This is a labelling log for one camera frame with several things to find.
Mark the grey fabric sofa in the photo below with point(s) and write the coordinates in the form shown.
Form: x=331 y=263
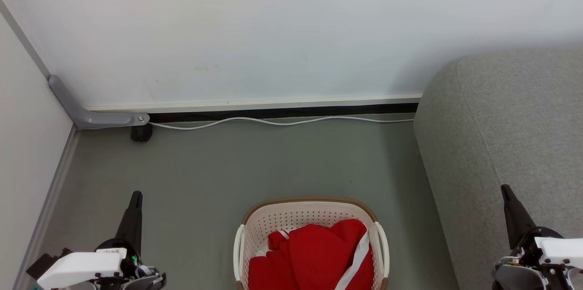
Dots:
x=501 y=135

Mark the grey metal partition foot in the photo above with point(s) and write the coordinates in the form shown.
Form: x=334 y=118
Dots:
x=86 y=117

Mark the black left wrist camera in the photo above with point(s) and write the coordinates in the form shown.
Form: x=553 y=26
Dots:
x=44 y=265

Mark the black caster wheel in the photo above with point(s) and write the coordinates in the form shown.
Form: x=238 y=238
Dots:
x=141 y=132

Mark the white wall base rail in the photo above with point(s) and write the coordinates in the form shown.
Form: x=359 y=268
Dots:
x=255 y=104

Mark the red garment wide white stripe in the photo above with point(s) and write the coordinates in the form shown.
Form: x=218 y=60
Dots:
x=325 y=253

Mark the cream perforated laundry basket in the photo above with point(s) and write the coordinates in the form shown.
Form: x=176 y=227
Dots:
x=300 y=212

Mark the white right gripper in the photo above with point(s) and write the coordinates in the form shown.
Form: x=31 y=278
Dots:
x=558 y=249

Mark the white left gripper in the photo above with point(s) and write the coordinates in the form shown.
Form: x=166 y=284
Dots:
x=79 y=267

